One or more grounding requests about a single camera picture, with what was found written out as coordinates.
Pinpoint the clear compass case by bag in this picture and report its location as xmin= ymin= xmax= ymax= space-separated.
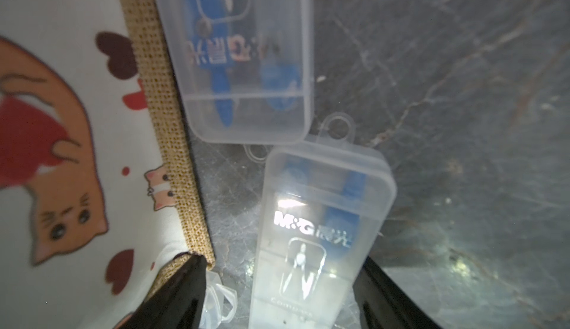
xmin=199 ymin=271 xmax=238 ymax=329

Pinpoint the burlap canvas cat bag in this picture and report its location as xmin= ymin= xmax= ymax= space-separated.
xmin=1 ymin=0 xmax=214 ymax=328

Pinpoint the clear M&G compass case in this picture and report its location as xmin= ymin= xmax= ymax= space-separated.
xmin=249 ymin=112 xmax=397 ymax=328

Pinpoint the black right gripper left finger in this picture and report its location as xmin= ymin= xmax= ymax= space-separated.
xmin=120 ymin=255 xmax=207 ymax=328

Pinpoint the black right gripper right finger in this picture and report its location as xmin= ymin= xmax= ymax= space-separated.
xmin=356 ymin=257 xmax=441 ymax=329

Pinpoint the clear compass case blue compass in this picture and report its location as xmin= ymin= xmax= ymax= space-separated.
xmin=156 ymin=0 xmax=314 ymax=145

